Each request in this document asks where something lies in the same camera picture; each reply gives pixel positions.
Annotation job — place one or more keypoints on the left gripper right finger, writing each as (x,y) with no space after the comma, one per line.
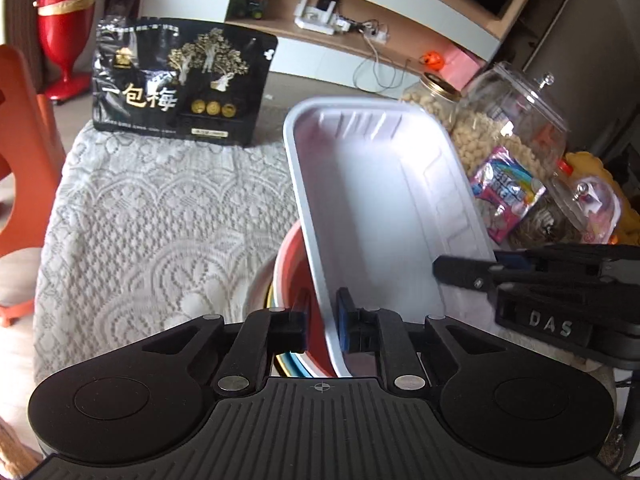
(383,333)

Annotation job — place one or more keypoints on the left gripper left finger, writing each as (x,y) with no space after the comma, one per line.
(248,349)

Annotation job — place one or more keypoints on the red white plastic tray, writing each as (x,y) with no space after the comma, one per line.
(381,194)

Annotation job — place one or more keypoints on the tall white bowl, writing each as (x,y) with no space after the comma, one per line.
(257,292)

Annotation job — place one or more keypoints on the blue enamel bowl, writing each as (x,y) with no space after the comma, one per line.
(290,366)

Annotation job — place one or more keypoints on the glass sunflower seed jar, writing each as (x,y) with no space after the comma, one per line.
(544,224)

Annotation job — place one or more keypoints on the yellow plush toy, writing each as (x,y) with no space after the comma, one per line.
(585,164)

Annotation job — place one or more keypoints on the pink marshmallow bag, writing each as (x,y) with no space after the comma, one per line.
(504,192)

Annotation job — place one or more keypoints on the large glass peanut jar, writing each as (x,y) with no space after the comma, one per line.
(504,108)

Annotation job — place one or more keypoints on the small peanut jar gold lid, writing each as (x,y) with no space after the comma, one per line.
(436,96)

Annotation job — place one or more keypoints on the black snack bag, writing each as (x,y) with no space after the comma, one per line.
(180,79)

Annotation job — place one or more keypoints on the orange pumpkin toy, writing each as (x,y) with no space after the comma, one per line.
(432,60)

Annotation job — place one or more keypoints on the white power strip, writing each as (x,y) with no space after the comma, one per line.
(380,36)

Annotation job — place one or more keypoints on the orange bear-shaped chair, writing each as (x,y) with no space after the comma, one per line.
(31,151)

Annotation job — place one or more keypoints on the white wood tv cabinet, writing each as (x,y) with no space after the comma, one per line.
(376,45)

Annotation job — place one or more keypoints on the white wifi router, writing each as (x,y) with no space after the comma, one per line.
(313,19)

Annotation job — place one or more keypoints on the green toy tractor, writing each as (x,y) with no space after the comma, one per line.
(254,9)

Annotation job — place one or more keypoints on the red trash bin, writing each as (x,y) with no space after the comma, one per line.
(64,28)

